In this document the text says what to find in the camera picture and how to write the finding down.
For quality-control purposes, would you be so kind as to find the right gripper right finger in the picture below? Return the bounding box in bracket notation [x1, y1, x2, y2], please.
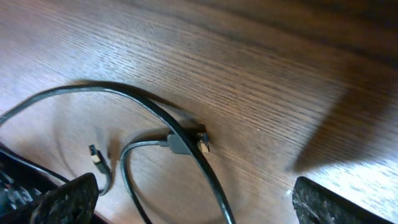
[292, 176, 392, 224]

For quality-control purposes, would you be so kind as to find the black long USB cable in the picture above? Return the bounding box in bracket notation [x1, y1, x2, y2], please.
[119, 132, 210, 224]

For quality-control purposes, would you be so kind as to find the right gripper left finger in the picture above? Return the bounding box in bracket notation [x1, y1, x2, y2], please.
[1, 173, 99, 224]

